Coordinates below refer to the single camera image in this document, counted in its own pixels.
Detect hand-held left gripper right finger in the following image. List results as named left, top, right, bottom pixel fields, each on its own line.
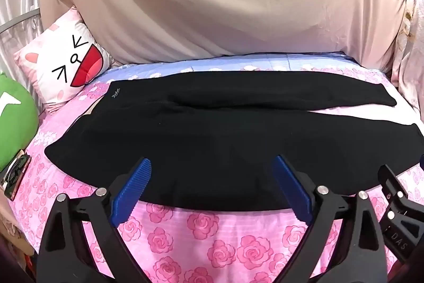
left=272, top=155, right=389, bottom=283

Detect white cat face pillow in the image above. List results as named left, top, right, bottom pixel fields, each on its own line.
left=14, top=6, right=115, bottom=113

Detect dark phone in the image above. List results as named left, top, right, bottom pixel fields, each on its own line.
left=2, top=150, right=32, bottom=202

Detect beige patterned cloth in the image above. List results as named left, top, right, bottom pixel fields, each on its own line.
left=0, top=193, right=35, bottom=283

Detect green plush toy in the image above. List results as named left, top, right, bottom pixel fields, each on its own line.
left=0, top=71, right=39, bottom=171

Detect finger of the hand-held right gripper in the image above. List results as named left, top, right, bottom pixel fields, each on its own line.
left=378, top=164, right=424, bottom=228

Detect grey metal rail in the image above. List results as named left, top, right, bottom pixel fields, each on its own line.
left=0, top=12, right=40, bottom=33

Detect black pants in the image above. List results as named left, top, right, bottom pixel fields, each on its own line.
left=45, top=71, right=424, bottom=212

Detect pale floral cloth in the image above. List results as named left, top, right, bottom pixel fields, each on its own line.
left=391, top=0, right=424, bottom=121

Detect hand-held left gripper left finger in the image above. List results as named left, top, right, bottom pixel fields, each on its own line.
left=36, top=157, right=152, bottom=283

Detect pink floral bedsheet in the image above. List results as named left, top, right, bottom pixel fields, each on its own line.
left=15, top=51, right=424, bottom=283

